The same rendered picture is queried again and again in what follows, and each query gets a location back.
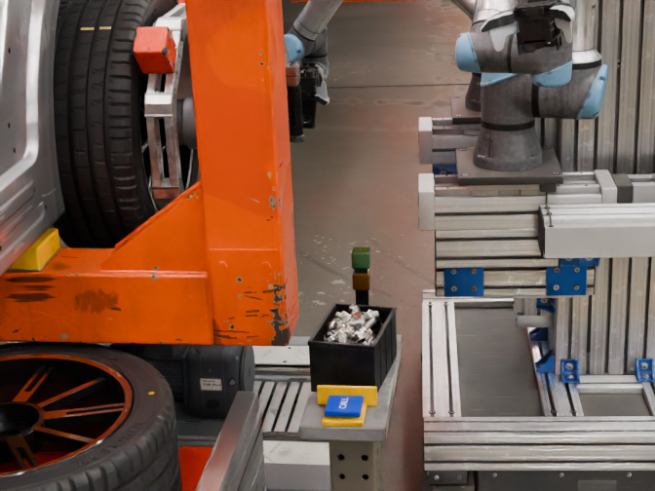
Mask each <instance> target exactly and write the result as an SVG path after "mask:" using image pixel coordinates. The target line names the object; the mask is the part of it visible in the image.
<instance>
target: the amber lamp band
mask: <svg viewBox="0 0 655 491"><path fill-rule="evenodd" d="M352 281H353V289H354V290H370V288H371V284H372V276H371V269H370V268H369V270H368V273H367V274H357V273H355V269H354V271H353V275H352Z"/></svg>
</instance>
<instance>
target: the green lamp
mask: <svg viewBox="0 0 655 491"><path fill-rule="evenodd" d="M351 256H352V268H353V269H369V268H370V264H371V249H370V247H362V246H355V247H353V250H352V254H351Z"/></svg>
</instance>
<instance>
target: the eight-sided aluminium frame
mask: <svg viewBox="0 0 655 491"><path fill-rule="evenodd" d="M155 26H167V27H168V28H169V29H170V32H171V34H172V37H173V39H174V42H175V44H176V46H177V53H176V61H175V68H174V73H170V74H167V78H166V86H165V92H164V93H160V87H161V80H162V74H149V76H148V83H147V90H146V93H145V94H144V117H146V125H147V134H148V144H149V154H150V164H151V173H152V186H151V188H152V192H153V196H154V200H155V204H156V205H158V207H159V208H160V209H162V208H164V207H165V206H166V205H168V204H169V203H170V202H172V201H173V200H174V199H176V198H177V197H178V196H180V195H181V194H182V193H183V192H185V191H184V187H183V182H182V177H181V166H180V156H179V144H178V133H177V122H176V96H177V88H178V80H179V73H180V66H181V58H182V51H183V43H184V38H185V35H186V34H187V33H188V32H187V20H186V10H185V4H179V5H176V7H175V8H173V9H172V10H170V11H169V12H168V13H166V14H165V15H163V16H162V17H161V18H158V19H157V21H156V25H155ZM159 119H164V120H165V131H166V142H167V152H168V162H169V173H170V177H164V166H163V156H162V145H161V136H160V125H159Z"/></svg>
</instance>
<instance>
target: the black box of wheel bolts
mask: <svg viewBox="0 0 655 491"><path fill-rule="evenodd" d="M396 312H397V307H386V306H373V305H360V304H346V303H333V304H332V305H331V307H330V308H329V310H328V311H327V313H326V315H325V316H324V318H323V319H322V321H321V322H320V324H319V325H318V327H317V328H316V330H315V331H314V333H313V334H312V336H311V337H310V339H309V340H308V342H307V343H308V346H309V359H310V377H311V392H316V391H317V387H318V385H330V386H372V387H377V393H378V392H379V390H380V388H381V386H382V384H383V382H384V380H385V378H386V376H387V374H388V372H389V370H390V368H391V366H392V364H393V362H394V360H395V358H396V356H397V334H396Z"/></svg>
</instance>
